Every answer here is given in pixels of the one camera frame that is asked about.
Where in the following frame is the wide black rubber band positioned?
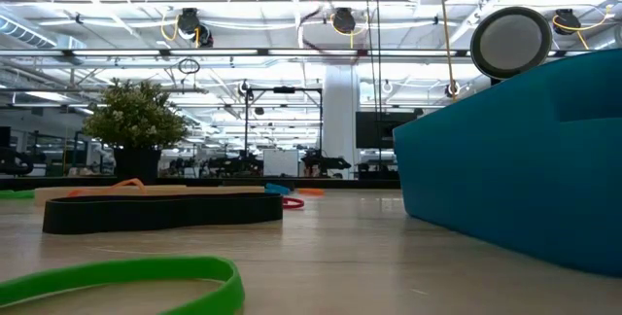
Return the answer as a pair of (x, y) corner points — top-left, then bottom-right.
(42, 192), (285, 236)

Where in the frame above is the large green rubber band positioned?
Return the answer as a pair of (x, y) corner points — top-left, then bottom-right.
(0, 256), (246, 315)

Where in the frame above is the blue plastic bin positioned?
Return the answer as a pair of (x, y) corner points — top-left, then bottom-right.
(392, 48), (622, 278)

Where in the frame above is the small green rubber band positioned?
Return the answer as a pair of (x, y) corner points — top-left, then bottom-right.
(0, 189), (36, 201)

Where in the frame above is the black desk lamp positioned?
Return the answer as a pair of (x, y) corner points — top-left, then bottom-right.
(469, 5), (554, 88)

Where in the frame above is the black monitor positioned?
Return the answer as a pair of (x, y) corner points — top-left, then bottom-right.
(355, 111), (418, 150)

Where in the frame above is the whiteboard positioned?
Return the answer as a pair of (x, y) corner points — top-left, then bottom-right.
(262, 149), (300, 178)

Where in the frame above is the potted green plant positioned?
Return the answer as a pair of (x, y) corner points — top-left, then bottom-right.
(81, 79), (190, 186)

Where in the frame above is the yellow power cord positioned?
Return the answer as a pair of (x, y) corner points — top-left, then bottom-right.
(435, 0), (461, 103)

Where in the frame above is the black hanging cable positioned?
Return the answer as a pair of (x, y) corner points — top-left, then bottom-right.
(373, 0), (384, 160)
(363, 0), (375, 112)

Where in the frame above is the ceiling cable reel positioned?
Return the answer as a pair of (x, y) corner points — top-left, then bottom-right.
(552, 7), (614, 39)
(175, 7), (215, 49)
(329, 7), (359, 35)

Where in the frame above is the black background frame stand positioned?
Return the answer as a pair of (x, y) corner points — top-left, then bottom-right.
(244, 86), (324, 160)

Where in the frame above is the black table frame rail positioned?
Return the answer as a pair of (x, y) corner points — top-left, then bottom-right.
(0, 176), (401, 192)

